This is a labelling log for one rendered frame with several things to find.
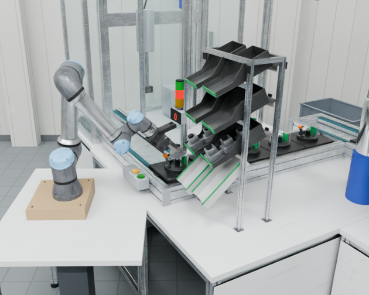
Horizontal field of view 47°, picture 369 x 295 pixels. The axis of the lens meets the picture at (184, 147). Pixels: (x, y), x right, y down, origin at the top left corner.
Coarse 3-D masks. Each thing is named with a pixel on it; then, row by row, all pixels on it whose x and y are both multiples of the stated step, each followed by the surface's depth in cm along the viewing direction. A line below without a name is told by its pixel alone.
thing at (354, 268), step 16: (352, 224) 207; (368, 224) 207; (352, 240) 198; (368, 240) 195; (352, 256) 200; (368, 256) 193; (336, 272) 211; (352, 272) 202; (368, 272) 193; (336, 288) 213; (352, 288) 204; (368, 288) 195
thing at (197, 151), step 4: (200, 132) 209; (220, 132) 198; (200, 136) 210; (216, 136) 198; (220, 136) 199; (212, 140) 198; (216, 140) 199; (184, 144) 208; (204, 144) 203; (208, 144) 198; (188, 148) 204; (200, 148) 198; (192, 152) 199; (196, 152) 198; (200, 152) 198
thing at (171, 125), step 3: (168, 123) 226; (171, 123) 224; (174, 123) 224; (162, 126) 224; (165, 126) 223; (168, 126) 222; (171, 126) 223; (174, 126) 224; (159, 129) 222; (162, 129) 221; (165, 129) 222; (168, 129) 222; (171, 129) 223; (159, 132) 220; (162, 132) 221; (165, 132) 222; (159, 135) 221
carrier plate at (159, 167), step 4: (188, 160) 247; (152, 164) 241; (156, 164) 241; (160, 164) 241; (164, 164) 241; (152, 168) 237; (156, 168) 237; (160, 168) 237; (164, 168) 237; (156, 172) 233; (160, 172) 232; (164, 172) 232; (168, 172) 232; (160, 176) 229; (164, 176) 227; (168, 176) 227; (172, 176) 227; (176, 176) 228; (164, 180) 226; (168, 180) 223; (172, 180) 223; (176, 180) 224
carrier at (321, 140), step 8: (304, 128) 295; (312, 128) 284; (288, 136) 285; (296, 136) 283; (304, 136) 280; (312, 136) 280; (320, 136) 286; (304, 144) 273; (312, 144) 273; (320, 144) 274
